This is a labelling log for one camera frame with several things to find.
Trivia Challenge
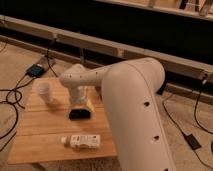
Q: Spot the black power adapter right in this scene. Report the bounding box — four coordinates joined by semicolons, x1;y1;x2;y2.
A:
185;134;201;150

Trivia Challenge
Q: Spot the black cable on floor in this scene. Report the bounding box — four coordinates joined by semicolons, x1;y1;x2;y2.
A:
0;71;34;153

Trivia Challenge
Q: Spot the white plastic bottle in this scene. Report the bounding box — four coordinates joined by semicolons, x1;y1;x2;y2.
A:
61;134;101;149

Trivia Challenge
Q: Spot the black power adapter left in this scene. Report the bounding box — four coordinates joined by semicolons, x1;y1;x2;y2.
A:
26;64;45;78

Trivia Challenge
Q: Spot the translucent plastic cup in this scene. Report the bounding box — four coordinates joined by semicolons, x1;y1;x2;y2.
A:
35;82;53;104

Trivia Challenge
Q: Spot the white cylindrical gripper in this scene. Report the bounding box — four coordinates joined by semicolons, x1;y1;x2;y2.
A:
69;86;95;112

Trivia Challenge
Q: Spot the black power adapter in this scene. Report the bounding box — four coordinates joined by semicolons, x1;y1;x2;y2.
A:
26;64;45;78
185;134;201;150

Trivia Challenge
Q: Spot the black eraser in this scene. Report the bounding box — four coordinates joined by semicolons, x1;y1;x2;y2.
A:
69;109;91;120

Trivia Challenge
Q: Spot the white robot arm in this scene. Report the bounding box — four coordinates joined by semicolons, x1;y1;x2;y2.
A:
59;58;176;171

